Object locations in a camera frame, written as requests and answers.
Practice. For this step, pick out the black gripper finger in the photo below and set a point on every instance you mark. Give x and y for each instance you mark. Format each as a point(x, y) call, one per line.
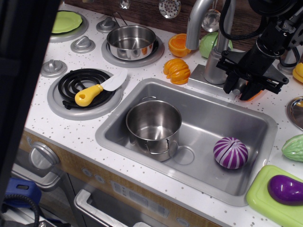
point(250, 90)
point(231, 81)

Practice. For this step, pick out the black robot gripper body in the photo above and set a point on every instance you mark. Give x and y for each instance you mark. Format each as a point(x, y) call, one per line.
point(255, 66)

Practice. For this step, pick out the silver faucet lever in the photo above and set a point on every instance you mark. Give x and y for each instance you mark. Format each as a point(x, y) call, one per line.
point(239, 87)

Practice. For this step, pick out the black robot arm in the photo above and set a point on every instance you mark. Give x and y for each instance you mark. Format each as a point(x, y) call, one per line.
point(280, 30)

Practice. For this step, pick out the orange toy carrot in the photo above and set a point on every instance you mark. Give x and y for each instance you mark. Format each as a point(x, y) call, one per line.
point(254, 96)

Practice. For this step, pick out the silver toy faucet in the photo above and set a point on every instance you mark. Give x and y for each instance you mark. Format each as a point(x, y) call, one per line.
point(202, 36)

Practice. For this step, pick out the yellow toy pepper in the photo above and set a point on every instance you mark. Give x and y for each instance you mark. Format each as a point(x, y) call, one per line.
point(298, 72)

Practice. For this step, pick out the silver plate at right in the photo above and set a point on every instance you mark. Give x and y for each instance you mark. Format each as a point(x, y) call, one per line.
point(295, 111)

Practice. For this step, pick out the grey toy sink basin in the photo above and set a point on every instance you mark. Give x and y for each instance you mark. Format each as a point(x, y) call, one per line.
point(205, 120)

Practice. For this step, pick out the orange toy pumpkin piece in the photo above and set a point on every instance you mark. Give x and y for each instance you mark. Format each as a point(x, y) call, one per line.
point(177, 71)

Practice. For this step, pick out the hanging steel ladle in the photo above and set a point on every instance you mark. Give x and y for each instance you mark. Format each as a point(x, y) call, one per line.
point(211, 20)

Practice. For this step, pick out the toy orange half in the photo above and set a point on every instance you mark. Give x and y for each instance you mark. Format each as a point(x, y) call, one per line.
point(177, 45)

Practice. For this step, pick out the purple striped toy onion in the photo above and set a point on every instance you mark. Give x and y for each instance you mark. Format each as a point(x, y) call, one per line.
point(230, 153)

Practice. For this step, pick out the green toy bitter gourd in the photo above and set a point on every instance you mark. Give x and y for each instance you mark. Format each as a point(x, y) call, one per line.
point(293, 148)

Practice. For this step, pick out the steel pot in sink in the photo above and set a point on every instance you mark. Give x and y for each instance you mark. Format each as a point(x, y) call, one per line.
point(153, 127)

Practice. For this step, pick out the hanging slotted spoon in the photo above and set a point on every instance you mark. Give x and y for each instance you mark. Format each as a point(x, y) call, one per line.
point(169, 8)

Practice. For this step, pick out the purple toy eggplant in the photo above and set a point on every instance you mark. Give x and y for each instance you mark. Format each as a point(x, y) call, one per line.
point(286, 190)

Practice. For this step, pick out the green cutting board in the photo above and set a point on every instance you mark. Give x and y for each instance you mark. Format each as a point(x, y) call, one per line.
point(260, 200)

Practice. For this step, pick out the steel saucepan on burner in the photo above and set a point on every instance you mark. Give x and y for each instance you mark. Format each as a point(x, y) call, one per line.
point(131, 42)

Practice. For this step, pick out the hanging small spoon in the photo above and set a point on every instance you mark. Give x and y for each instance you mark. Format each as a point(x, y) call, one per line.
point(124, 4)

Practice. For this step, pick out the silver stove knob back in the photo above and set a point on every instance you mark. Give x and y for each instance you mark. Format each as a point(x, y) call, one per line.
point(106, 25)

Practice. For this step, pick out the silver stove knob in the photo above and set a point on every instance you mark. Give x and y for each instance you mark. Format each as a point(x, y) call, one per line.
point(53, 68)
point(83, 45)
point(106, 25)

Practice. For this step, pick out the silver stove knob middle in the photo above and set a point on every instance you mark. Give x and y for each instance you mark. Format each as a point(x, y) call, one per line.
point(83, 45)

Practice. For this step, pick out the green toy plate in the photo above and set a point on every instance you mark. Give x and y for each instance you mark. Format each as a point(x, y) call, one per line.
point(66, 21)

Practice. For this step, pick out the silver stove knob front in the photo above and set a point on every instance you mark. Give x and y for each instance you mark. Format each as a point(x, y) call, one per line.
point(53, 68)

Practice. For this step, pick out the silver oven dial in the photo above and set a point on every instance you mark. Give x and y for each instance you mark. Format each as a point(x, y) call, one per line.
point(42, 157)

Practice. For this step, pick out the black foreground pole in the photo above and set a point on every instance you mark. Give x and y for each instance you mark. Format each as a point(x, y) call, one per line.
point(25, 29)

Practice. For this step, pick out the yellow handled toy knife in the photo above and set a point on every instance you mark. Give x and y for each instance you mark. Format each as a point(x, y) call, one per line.
point(85, 97)

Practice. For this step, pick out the silver oven door handle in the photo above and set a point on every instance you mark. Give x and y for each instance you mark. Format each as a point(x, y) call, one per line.
point(101, 208)

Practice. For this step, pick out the blue clamp with cable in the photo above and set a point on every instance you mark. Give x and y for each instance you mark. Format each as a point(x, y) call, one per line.
point(23, 194)

